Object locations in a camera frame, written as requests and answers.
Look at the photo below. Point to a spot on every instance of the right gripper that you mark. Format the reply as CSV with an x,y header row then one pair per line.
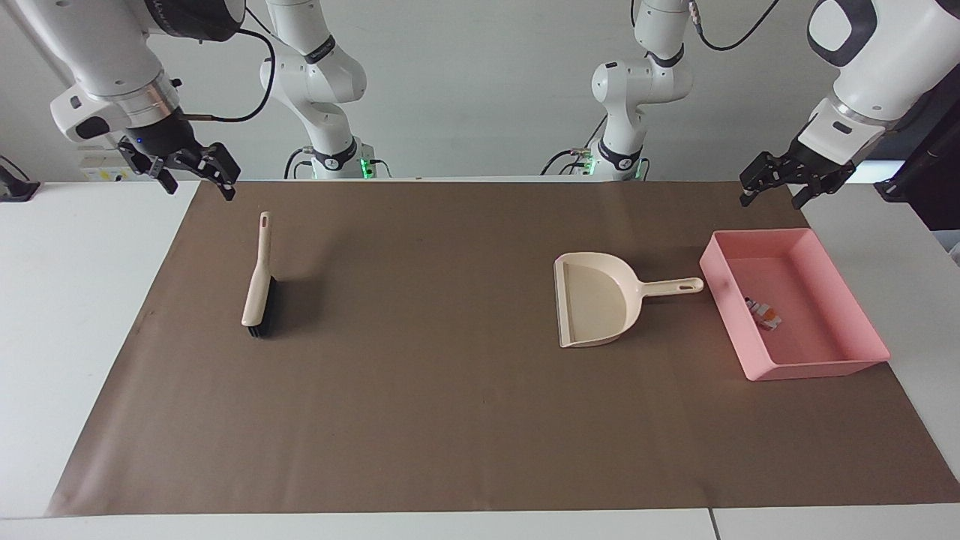
x,y
165,133

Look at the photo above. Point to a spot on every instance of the beige brush with black bristles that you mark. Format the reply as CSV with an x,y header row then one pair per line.
x,y
259,289

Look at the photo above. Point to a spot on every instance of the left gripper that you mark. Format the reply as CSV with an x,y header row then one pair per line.
x,y
811,161

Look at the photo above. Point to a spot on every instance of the beige plastic dustpan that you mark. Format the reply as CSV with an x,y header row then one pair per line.
x,y
596,300

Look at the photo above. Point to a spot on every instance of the black stand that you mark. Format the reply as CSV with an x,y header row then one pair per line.
x,y
930,172
16,189

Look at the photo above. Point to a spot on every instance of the pink plastic bin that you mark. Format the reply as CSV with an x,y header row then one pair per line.
x,y
795,356

